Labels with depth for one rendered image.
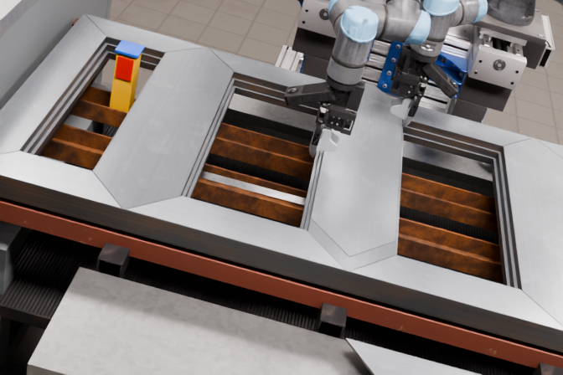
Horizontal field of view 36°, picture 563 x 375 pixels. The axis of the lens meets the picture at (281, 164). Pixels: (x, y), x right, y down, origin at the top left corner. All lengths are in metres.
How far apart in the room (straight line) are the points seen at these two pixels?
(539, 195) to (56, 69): 1.17
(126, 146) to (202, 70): 0.41
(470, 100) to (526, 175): 0.43
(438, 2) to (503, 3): 0.54
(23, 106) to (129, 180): 0.32
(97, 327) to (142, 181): 0.32
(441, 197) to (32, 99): 1.07
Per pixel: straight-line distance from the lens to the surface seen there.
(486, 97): 2.56
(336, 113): 1.89
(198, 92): 2.11
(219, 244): 1.70
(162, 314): 1.67
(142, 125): 1.95
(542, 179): 2.22
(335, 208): 1.84
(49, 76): 2.08
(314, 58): 2.53
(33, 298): 1.96
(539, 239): 2.00
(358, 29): 1.79
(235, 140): 2.30
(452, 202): 2.35
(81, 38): 2.26
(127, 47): 2.21
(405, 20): 1.93
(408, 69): 2.13
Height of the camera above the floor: 1.93
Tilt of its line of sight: 33 degrees down
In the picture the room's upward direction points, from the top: 16 degrees clockwise
